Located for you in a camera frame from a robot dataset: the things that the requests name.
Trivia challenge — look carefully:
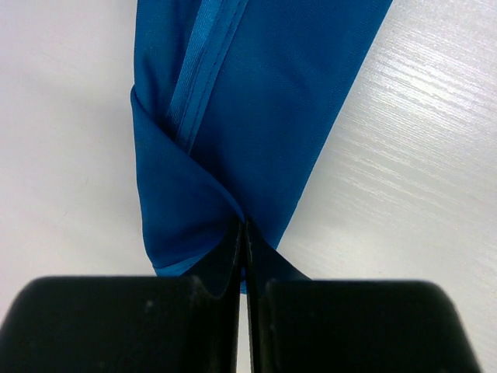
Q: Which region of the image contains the blue cloth napkin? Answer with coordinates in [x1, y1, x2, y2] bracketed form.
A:
[130, 1, 390, 277]

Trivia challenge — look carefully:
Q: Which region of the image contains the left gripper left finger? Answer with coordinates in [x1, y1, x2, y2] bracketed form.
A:
[1, 220, 242, 372]

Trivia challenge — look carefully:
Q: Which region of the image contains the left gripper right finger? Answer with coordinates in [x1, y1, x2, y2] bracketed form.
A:
[244, 221, 480, 372]

